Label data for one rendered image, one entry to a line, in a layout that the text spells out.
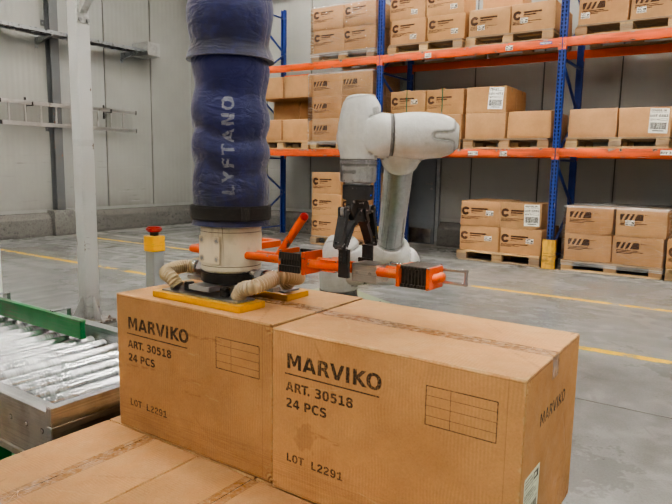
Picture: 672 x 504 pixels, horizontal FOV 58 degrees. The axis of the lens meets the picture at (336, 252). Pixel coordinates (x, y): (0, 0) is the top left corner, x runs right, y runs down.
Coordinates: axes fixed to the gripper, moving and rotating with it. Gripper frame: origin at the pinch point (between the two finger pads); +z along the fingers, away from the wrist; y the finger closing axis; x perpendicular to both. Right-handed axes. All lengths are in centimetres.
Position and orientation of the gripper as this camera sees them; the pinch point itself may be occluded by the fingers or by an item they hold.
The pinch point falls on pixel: (356, 266)
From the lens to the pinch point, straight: 152.1
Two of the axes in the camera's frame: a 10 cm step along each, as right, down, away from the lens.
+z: -0.2, 9.9, 1.4
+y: -5.7, 1.0, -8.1
